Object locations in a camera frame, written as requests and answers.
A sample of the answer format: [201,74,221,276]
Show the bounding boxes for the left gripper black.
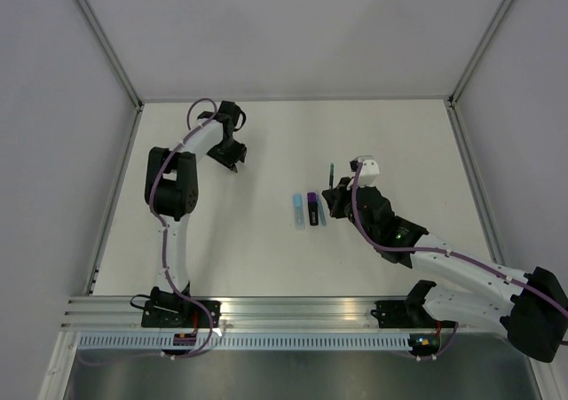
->
[206,139,248,175]

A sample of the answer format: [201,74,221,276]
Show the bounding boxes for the black purple highlighter pen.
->
[306,192,320,226]

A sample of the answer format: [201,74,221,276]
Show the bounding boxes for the green refill pen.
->
[328,162,335,189]

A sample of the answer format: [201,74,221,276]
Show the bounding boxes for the light blue pen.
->
[292,193,305,231]

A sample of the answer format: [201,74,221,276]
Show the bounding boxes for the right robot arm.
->
[322,177,567,363]

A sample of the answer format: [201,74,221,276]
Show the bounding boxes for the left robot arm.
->
[142,100,247,330]

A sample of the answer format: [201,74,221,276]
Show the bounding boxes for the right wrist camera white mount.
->
[350,155,380,187]

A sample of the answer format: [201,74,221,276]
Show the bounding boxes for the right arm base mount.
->
[369,280,455,329]

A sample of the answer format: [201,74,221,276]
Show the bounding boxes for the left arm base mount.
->
[130,286,210,329]

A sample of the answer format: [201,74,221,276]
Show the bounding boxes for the aluminium mounting rail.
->
[60,296,378,332]

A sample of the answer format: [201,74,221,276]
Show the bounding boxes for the white slotted cable duct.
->
[78,332,411,351]

